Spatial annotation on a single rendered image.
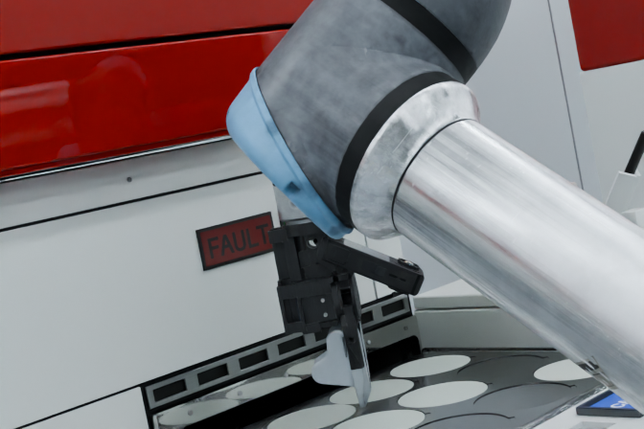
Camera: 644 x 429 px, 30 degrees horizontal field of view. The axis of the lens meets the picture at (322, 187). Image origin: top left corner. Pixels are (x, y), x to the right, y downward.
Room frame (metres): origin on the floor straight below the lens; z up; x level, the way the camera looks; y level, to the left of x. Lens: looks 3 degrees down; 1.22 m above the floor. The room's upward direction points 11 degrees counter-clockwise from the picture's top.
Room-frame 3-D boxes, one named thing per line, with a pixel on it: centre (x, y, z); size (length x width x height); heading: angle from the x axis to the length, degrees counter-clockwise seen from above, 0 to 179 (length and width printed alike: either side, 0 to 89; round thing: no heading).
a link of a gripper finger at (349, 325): (1.28, 0.00, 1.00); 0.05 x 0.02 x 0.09; 175
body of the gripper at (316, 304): (1.30, 0.02, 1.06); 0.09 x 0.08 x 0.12; 85
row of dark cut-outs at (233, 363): (1.45, 0.07, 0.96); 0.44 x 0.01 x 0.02; 134
